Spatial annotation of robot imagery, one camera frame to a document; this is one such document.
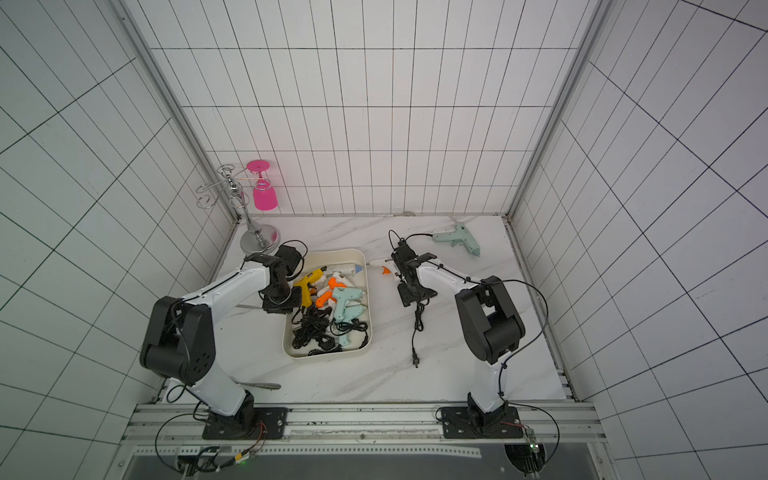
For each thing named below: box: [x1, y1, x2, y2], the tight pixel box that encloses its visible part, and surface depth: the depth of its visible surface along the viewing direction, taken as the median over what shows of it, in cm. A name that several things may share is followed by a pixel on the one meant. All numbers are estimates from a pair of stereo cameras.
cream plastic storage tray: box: [282, 248, 373, 360], surface depth 89 cm
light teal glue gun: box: [333, 287, 365, 322], surface depth 90 cm
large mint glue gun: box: [432, 224, 480, 257], surface depth 112 cm
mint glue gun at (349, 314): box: [339, 305, 368, 346], surface depth 89 cm
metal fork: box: [231, 378, 282, 389], surface depth 81 cm
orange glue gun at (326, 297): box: [316, 277, 348, 308], surface depth 92 cm
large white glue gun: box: [326, 262, 363, 276], surface depth 102 cm
